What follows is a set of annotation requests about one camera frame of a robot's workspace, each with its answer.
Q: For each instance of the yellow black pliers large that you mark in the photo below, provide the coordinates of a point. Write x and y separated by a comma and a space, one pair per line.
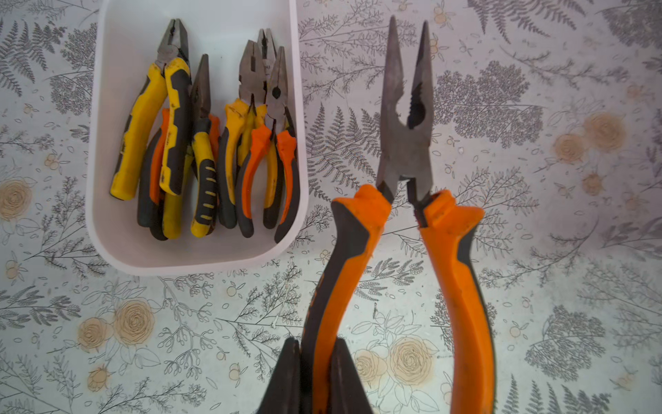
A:
168, 81

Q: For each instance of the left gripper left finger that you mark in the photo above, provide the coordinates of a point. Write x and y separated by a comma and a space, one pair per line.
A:
283, 393

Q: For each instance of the orange handled pliers small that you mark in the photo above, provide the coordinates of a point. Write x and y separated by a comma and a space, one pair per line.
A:
274, 133

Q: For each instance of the white plastic storage box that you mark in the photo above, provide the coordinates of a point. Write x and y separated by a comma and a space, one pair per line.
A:
151, 233

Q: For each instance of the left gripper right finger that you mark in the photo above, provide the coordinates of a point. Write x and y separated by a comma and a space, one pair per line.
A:
346, 395

